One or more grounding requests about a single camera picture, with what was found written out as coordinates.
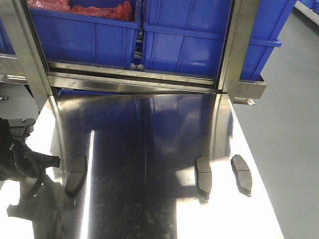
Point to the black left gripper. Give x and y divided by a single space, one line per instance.
18 161

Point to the grey brake pad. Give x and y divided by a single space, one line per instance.
77 176
242 175
203 176

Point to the far-left blue plastic bin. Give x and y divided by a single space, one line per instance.
5 43

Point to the left blue plastic bin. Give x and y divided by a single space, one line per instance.
89 39

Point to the red bubble wrap bags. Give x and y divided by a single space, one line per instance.
122 11

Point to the right blue plastic bin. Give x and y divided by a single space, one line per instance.
187 36

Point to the stainless steel rack frame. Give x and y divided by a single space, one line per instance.
28 64

